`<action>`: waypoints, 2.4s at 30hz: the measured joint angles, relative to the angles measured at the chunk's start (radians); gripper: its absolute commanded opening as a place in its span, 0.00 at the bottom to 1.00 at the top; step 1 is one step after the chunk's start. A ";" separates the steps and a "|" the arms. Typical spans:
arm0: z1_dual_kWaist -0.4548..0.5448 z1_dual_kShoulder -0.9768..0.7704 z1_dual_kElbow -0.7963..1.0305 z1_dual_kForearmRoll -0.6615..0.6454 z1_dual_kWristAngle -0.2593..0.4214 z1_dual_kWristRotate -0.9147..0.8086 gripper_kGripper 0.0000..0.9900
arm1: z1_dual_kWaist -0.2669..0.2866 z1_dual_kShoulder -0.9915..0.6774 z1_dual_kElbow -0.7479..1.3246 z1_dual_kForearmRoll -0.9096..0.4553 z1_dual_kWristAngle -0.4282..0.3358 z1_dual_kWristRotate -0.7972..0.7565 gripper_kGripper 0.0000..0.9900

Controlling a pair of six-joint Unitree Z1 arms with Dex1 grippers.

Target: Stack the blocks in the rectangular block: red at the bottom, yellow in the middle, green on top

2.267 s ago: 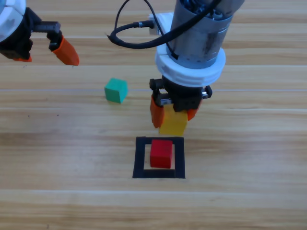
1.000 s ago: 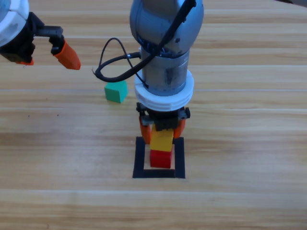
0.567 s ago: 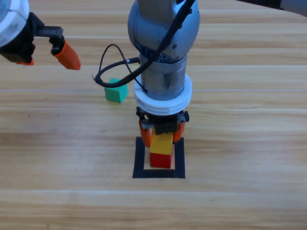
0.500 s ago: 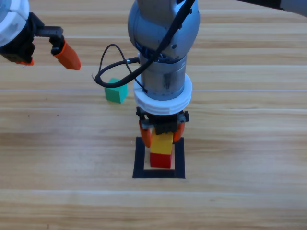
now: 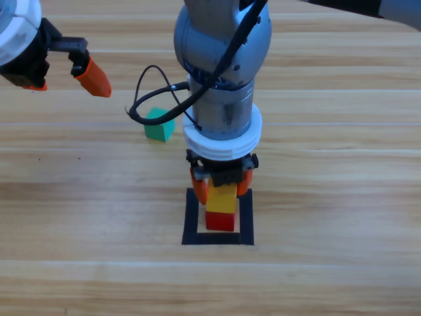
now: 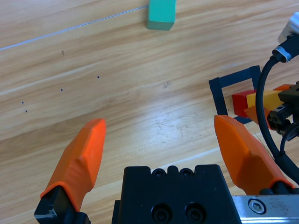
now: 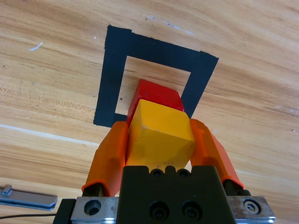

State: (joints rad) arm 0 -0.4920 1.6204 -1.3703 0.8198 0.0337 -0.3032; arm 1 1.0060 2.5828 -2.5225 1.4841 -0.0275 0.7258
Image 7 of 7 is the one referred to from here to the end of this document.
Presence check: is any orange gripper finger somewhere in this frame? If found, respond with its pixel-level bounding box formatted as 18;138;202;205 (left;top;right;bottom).
81;120;129;197
189;118;246;189

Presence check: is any yellow wooden block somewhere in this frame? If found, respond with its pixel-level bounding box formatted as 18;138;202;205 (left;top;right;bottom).
125;99;196;172

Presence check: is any red wooden block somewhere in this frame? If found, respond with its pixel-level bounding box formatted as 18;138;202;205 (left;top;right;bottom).
126;78;185;124

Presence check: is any black tape square outline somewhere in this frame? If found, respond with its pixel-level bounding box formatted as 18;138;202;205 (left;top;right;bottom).
93;24;220;128

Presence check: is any grey metal rail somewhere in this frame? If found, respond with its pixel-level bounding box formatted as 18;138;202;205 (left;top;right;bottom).
0;185;58;211

